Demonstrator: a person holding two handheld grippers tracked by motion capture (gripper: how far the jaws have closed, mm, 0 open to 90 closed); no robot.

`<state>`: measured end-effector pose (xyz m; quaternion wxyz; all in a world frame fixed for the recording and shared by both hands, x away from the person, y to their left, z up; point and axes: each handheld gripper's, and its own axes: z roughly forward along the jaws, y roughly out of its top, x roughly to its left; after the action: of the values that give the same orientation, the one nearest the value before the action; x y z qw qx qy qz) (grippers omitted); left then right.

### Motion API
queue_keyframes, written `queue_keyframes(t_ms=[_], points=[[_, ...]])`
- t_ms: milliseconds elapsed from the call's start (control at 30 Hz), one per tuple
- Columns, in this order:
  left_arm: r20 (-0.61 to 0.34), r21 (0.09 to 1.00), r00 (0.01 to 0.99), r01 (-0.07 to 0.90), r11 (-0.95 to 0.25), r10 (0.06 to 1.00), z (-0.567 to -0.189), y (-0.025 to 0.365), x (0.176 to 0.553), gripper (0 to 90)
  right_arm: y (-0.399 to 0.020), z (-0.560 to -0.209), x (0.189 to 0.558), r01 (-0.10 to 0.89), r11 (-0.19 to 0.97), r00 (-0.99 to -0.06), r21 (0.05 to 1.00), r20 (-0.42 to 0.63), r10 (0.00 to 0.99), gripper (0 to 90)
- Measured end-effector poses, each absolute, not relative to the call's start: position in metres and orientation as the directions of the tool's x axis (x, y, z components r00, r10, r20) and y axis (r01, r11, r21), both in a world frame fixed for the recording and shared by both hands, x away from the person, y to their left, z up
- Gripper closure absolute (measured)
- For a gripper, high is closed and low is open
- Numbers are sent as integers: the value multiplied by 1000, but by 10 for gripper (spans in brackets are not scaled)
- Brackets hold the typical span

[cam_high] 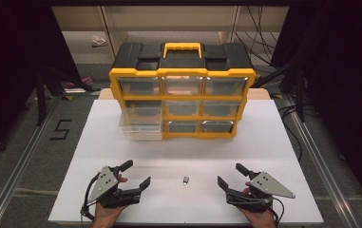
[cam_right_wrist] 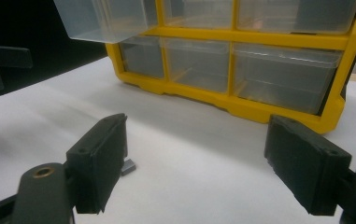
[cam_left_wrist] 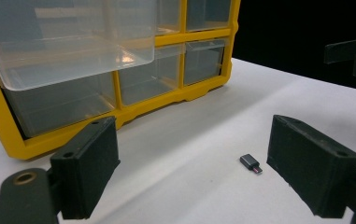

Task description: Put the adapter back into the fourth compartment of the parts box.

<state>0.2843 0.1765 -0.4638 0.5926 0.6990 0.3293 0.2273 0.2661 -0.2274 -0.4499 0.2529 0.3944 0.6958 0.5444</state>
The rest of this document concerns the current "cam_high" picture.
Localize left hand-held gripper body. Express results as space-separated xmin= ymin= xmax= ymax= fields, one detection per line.
xmin=87 ymin=165 xmax=143 ymax=209

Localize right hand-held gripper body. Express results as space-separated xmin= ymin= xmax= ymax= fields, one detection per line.
xmin=225 ymin=171 xmax=296 ymax=214

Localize clear plastic drawer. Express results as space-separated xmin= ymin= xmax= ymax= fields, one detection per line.
xmin=118 ymin=100 xmax=164 ymax=142

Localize person's left hand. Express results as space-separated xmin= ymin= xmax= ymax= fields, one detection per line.
xmin=91 ymin=175 xmax=129 ymax=228

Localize person's right hand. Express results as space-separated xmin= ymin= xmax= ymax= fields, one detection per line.
xmin=237 ymin=181 xmax=277 ymax=228

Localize black metal stand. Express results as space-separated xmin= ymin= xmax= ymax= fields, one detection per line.
xmin=35 ymin=66 xmax=101 ymax=127
xmin=254 ymin=61 xmax=307 ymax=124

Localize pink packet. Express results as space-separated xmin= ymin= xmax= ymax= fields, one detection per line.
xmin=67 ymin=75 xmax=94 ymax=89

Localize closed clear organizer drawers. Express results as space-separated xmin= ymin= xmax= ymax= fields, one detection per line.
xmin=117 ymin=75 xmax=250 ymax=134

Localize yellow black drawer organizer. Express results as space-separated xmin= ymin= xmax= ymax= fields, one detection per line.
xmin=108 ymin=42 xmax=257 ymax=141

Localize crumpled light cloth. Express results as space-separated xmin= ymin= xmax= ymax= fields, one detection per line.
xmin=90 ymin=34 xmax=108 ymax=48

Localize black curtain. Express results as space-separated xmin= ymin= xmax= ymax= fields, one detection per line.
xmin=0 ymin=0 xmax=82 ymax=167
xmin=269 ymin=0 xmax=362 ymax=217

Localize beige shelving unit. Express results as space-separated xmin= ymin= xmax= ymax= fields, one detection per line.
xmin=50 ymin=5 xmax=291 ymax=65

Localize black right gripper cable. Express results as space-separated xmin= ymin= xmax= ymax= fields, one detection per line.
xmin=271 ymin=197 xmax=286 ymax=228

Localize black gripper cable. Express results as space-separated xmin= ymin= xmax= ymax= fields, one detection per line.
xmin=271 ymin=197 xmax=286 ymax=228
xmin=80 ymin=172 xmax=103 ymax=222

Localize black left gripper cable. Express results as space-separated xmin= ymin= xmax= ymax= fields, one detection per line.
xmin=80 ymin=172 xmax=103 ymax=222

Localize aluminium floor rail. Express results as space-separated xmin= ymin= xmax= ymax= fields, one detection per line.
xmin=282 ymin=94 xmax=362 ymax=228
xmin=0 ymin=94 xmax=60 ymax=228

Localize hanging black cables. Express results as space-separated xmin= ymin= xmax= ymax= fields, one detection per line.
xmin=235 ymin=6 xmax=285 ymax=65

